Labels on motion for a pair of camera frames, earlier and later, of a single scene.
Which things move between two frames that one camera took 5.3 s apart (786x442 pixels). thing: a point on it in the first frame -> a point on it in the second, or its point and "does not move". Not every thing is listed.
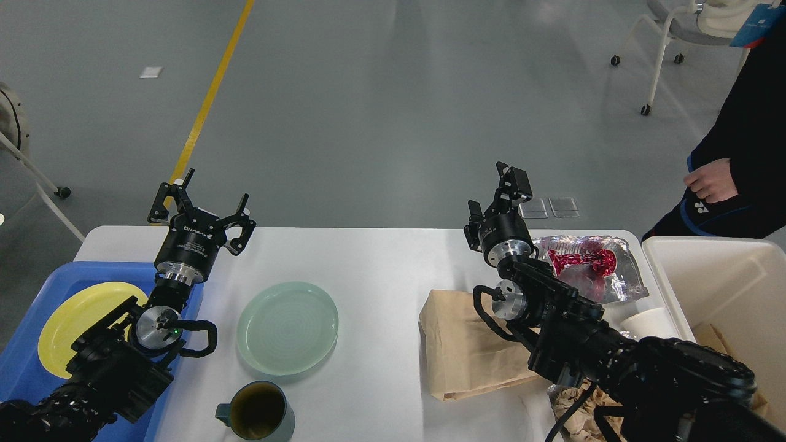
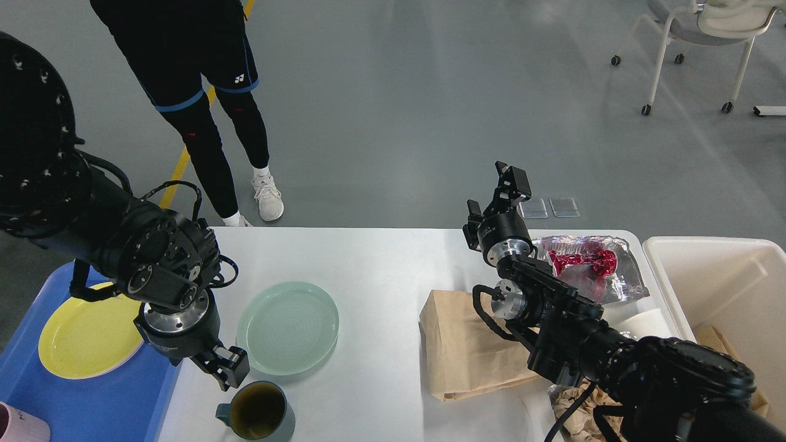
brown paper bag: [463, 353] does not move
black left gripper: [194, 237] -> [178, 335]
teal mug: [258, 411] does not move
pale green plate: [287, 328] does not move
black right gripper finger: [514, 186] does not move
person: [751, 134] -> [183, 53]
